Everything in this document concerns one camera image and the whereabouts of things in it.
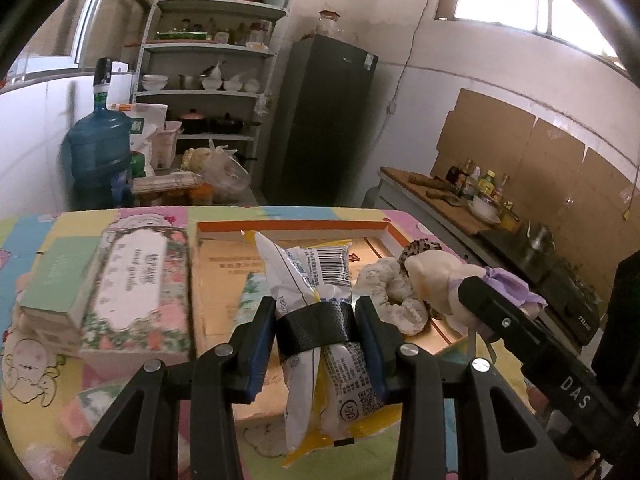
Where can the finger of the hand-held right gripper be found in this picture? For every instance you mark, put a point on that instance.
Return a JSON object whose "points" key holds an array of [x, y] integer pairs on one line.
{"points": [[492, 312]]}

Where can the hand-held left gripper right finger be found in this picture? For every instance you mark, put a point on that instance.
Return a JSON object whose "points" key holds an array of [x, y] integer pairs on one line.
{"points": [[372, 355]]}

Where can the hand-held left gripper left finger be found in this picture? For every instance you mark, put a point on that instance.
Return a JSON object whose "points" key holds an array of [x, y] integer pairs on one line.
{"points": [[260, 355]]}

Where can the white lace scrunchie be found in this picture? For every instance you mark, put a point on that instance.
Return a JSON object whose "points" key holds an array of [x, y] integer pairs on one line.
{"points": [[395, 295]]}

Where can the cream plush doll purple dress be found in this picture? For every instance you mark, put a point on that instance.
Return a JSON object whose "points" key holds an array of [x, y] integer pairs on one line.
{"points": [[435, 280]]}

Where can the orange-rimmed cardboard box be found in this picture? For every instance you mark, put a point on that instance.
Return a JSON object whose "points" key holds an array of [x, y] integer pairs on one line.
{"points": [[225, 285]]}

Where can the taped yellow white snack packets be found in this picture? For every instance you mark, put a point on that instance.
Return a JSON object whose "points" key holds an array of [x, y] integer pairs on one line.
{"points": [[310, 280]]}

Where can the leopard print scrunchie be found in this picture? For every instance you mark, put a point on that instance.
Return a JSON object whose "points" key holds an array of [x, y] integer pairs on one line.
{"points": [[422, 247]]}

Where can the person's right forearm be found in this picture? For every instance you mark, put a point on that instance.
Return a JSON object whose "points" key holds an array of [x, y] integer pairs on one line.
{"points": [[622, 310]]}

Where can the black induction cooker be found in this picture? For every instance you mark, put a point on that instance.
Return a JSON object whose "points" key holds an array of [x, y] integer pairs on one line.
{"points": [[510, 247]]}

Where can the gas stove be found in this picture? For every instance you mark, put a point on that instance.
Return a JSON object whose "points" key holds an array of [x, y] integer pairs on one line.
{"points": [[570, 305]]}

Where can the metal kettle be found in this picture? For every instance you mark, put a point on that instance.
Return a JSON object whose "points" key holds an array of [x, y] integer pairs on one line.
{"points": [[540, 240]]}

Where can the yellow cup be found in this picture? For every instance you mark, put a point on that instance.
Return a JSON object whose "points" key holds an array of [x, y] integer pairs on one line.
{"points": [[510, 220]]}

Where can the white bowl blue rim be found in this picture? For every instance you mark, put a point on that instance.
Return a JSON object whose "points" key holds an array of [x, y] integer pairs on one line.
{"points": [[485, 210]]}

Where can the kitchen cleaver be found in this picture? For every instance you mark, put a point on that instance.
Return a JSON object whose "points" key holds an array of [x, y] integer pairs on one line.
{"points": [[447, 199]]}

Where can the cluster of condiment bottles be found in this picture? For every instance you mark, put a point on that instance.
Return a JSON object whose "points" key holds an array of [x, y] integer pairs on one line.
{"points": [[482, 182]]}

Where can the wooden cutting board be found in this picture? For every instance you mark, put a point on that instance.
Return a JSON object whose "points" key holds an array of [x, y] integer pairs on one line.
{"points": [[425, 195]]}

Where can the floral tissue box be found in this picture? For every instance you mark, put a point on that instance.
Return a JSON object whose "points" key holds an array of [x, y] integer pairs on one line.
{"points": [[135, 290]]}

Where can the grey kitchen counter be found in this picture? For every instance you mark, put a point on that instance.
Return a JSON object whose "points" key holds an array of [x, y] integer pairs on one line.
{"points": [[400, 200]]}

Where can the clear plastic bag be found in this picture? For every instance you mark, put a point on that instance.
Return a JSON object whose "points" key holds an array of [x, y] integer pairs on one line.
{"points": [[227, 175]]}

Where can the egg tray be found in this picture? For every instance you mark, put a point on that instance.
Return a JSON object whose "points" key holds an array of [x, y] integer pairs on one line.
{"points": [[167, 183]]}

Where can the yellow produce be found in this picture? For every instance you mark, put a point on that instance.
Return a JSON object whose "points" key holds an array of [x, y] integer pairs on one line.
{"points": [[195, 160]]}

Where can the mint green carton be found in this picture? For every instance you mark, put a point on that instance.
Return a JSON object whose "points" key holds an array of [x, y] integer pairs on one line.
{"points": [[60, 280]]}

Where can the pale plastic bin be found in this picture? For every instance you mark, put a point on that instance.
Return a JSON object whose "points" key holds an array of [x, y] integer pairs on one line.
{"points": [[165, 145]]}

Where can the black wok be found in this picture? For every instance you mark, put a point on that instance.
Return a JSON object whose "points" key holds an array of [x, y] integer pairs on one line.
{"points": [[230, 124]]}

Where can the dark grey refrigerator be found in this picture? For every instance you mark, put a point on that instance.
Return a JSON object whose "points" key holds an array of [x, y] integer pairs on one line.
{"points": [[320, 120]]}

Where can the black pot red lid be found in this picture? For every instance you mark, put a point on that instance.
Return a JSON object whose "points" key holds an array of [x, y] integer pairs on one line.
{"points": [[193, 121]]}

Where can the hanging plastic bags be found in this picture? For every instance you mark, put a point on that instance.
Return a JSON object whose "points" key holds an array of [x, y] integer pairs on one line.
{"points": [[260, 104]]}

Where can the white sack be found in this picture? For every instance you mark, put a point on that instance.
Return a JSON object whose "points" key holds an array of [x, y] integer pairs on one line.
{"points": [[147, 130]]}

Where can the blue water jug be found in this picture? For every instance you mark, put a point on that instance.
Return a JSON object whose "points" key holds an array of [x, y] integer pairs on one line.
{"points": [[97, 155]]}

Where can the group of white bowls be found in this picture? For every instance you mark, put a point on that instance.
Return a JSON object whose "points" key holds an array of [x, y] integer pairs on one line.
{"points": [[220, 80]]}

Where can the large white bowl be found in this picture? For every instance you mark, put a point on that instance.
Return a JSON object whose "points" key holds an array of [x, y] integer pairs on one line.
{"points": [[155, 83]]}

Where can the black water pump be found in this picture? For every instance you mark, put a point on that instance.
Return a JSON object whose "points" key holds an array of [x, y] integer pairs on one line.
{"points": [[103, 80]]}

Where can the row of glass jars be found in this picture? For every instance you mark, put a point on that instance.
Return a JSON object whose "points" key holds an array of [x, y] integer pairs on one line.
{"points": [[235, 32]]}

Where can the green tray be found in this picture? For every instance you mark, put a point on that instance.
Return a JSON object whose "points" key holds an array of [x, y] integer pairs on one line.
{"points": [[184, 35]]}

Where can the glass jar red lid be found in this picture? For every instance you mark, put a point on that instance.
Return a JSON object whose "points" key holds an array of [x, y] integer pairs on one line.
{"points": [[329, 24]]}

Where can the white metal shelf rack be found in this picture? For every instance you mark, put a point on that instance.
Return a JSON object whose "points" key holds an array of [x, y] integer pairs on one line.
{"points": [[220, 10]]}

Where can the sliding window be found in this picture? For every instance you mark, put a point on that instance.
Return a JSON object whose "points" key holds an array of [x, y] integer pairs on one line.
{"points": [[92, 15]]}

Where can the cardboard wall sheet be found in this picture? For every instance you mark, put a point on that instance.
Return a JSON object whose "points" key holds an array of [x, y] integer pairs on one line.
{"points": [[610, 195], [552, 155], [485, 130]]}

